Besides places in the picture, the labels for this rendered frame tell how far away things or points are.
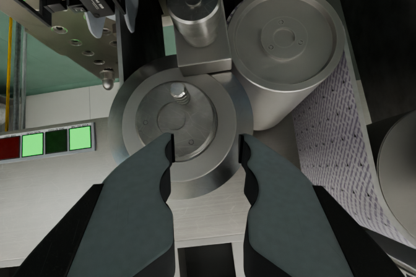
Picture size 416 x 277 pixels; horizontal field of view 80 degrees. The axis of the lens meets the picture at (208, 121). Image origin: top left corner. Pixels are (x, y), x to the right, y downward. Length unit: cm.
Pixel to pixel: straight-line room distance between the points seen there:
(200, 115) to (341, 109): 17
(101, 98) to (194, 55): 321
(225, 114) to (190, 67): 6
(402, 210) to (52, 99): 369
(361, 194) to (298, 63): 15
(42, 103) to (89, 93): 63
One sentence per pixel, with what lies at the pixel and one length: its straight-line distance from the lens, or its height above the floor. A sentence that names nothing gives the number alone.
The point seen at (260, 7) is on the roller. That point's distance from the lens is 31.
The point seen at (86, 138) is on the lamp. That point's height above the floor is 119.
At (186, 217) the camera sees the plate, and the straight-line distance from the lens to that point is 59.
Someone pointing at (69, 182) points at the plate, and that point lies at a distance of 69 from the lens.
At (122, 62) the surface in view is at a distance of 30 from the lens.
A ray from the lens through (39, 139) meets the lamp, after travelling 73.
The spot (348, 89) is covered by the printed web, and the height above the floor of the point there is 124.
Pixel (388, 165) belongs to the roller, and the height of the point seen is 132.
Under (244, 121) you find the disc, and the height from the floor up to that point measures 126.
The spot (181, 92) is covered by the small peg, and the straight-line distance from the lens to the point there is 21.
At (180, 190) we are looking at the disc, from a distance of 25.
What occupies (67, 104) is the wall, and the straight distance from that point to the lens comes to 364.
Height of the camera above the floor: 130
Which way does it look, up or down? 11 degrees down
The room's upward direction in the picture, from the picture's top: 173 degrees clockwise
